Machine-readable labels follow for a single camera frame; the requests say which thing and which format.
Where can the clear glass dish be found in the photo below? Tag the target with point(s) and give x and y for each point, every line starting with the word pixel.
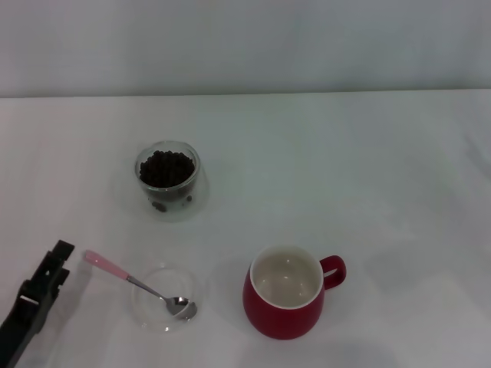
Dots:
pixel 170 276

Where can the red ceramic mug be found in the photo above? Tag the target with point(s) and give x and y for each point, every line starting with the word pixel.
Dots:
pixel 276 318

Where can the clear double-wall glass cup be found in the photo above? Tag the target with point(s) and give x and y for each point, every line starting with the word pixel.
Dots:
pixel 174 211

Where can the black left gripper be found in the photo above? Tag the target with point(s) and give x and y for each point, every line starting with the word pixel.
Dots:
pixel 17 326

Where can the dark coffee beans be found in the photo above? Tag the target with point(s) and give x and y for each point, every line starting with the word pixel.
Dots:
pixel 165 168

